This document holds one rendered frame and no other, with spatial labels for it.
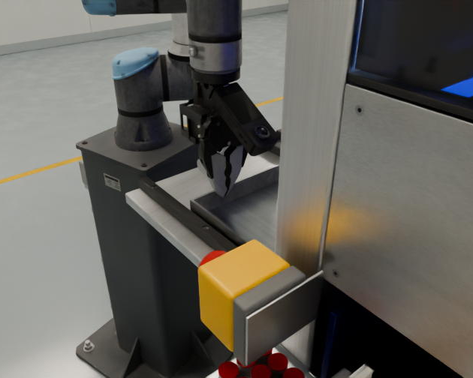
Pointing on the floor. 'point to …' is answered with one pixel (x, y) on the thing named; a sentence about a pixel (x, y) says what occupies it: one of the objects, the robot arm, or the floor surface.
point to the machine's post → (312, 150)
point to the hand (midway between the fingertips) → (226, 191)
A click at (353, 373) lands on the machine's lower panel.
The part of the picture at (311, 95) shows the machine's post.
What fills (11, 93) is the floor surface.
